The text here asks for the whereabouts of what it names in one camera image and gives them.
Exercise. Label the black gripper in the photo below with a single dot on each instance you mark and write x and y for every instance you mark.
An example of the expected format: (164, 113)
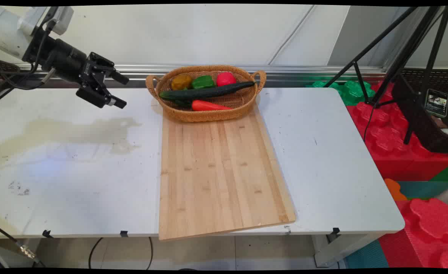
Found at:
(66, 59)

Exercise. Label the dark green toy cucumber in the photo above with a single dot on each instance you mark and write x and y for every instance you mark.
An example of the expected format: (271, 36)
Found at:
(208, 92)

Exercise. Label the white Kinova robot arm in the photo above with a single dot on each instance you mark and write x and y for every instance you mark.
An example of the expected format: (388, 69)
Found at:
(7, 28)

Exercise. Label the yellow toy bell pepper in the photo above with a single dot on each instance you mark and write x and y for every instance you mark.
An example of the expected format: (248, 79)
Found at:
(181, 82)

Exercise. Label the small green pepper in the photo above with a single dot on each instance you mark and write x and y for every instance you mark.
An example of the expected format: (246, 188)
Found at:
(182, 103)

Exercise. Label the green toy bell pepper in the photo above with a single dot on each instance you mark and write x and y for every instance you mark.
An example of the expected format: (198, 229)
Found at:
(203, 82)

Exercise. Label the orange-red toy carrot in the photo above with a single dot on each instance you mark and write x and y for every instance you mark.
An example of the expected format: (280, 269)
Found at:
(207, 105)

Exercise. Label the red toy tomato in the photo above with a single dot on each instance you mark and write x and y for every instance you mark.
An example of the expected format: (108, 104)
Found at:
(226, 78)

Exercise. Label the bamboo cutting board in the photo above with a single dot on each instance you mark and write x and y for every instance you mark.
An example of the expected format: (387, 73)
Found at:
(220, 171)

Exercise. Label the black table edge clip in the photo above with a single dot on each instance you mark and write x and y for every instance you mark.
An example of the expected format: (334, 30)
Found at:
(124, 233)
(47, 233)
(335, 231)

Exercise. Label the green foam block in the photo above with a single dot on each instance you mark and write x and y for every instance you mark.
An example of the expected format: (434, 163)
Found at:
(351, 91)

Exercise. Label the white table leg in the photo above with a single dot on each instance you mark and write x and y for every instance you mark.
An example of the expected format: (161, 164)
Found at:
(338, 251)

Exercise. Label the large red foam block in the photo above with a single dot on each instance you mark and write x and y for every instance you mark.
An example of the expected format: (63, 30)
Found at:
(387, 144)

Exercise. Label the orange foam piece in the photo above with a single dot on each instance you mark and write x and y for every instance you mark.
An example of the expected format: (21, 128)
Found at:
(394, 189)

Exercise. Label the teal foam mat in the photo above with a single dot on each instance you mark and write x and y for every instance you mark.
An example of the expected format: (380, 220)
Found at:
(366, 255)

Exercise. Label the black wicker basket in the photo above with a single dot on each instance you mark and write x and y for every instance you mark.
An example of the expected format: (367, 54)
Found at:
(421, 125)

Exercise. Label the smartphone with lit screen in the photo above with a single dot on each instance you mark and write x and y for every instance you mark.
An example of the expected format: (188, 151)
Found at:
(436, 102)

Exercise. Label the red foam block with knobs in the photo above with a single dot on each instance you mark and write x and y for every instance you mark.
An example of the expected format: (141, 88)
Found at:
(429, 228)

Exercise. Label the aluminium wall rail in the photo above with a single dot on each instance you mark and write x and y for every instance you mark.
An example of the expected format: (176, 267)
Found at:
(304, 72)

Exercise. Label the black camera tripod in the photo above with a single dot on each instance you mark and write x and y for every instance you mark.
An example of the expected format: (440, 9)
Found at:
(402, 61)

